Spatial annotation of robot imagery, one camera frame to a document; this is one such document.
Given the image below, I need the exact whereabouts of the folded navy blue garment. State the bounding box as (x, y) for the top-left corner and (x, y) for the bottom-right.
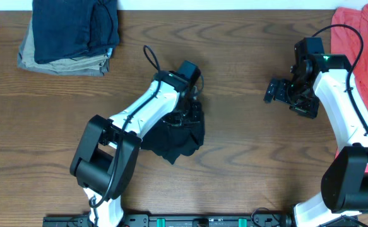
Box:
(32, 0), (120, 64)

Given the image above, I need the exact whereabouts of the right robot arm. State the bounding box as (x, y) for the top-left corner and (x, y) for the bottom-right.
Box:
(264, 50), (368, 226)

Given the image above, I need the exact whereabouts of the folded khaki garment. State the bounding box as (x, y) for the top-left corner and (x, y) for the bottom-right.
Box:
(21, 27), (113, 73)

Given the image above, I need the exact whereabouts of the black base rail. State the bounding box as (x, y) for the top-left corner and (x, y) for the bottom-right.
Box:
(42, 207), (294, 227)

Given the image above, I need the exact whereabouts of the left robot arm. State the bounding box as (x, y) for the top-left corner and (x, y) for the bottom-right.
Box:
(70, 69), (205, 226)

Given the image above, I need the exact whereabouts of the black t-shirt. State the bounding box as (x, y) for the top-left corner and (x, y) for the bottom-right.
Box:
(141, 101), (205, 165)

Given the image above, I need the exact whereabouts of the red-orange t-shirt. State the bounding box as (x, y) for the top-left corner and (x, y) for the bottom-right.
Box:
(330, 2), (368, 174)

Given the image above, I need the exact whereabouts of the left black cable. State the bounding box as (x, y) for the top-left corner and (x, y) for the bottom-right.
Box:
(88, 45), (205, 227)

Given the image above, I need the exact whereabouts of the folded grey garment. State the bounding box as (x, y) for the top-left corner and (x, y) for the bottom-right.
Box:
(17, 18), (110, 78)

